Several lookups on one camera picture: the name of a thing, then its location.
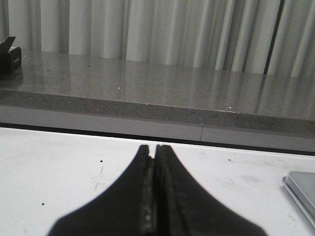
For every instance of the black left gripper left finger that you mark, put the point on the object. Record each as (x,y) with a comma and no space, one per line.
(126,208)

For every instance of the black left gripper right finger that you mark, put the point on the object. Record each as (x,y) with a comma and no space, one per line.
(185,208)

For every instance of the silver digital kitchen scale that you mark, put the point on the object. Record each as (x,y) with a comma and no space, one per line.
(301,187)

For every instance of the grey stone counter ledge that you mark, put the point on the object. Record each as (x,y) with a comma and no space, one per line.
(161,101)

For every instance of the white pleated curtain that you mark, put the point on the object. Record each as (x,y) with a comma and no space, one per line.
(273,37)

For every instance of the small black box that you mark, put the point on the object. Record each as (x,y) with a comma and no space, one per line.
(10,57)

